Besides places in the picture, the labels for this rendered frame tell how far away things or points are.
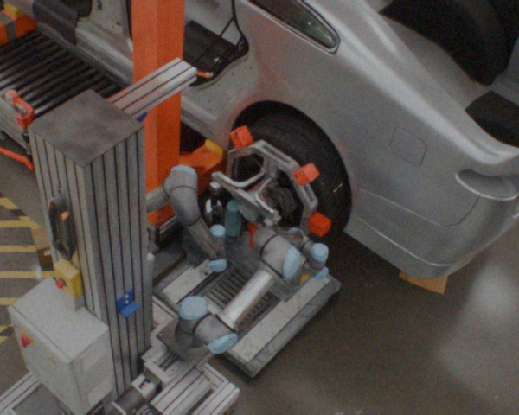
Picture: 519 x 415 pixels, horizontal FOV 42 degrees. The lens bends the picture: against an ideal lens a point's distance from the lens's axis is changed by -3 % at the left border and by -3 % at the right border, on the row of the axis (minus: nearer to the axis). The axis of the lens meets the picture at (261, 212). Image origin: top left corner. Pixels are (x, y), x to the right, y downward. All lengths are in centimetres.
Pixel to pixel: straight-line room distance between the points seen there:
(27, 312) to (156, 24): 125
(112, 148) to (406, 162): 148
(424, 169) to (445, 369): 152
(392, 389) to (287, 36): 203
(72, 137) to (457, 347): 288
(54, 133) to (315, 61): 143
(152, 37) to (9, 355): 198
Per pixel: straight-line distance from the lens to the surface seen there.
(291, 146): 333
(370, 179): 325
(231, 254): 412
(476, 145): 290
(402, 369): 409
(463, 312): 444
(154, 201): 300
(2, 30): 503
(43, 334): 259
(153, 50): 298
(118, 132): 206
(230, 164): 359
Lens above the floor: 342
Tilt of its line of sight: 48 degrees down
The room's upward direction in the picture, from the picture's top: 10 degrees clockwise
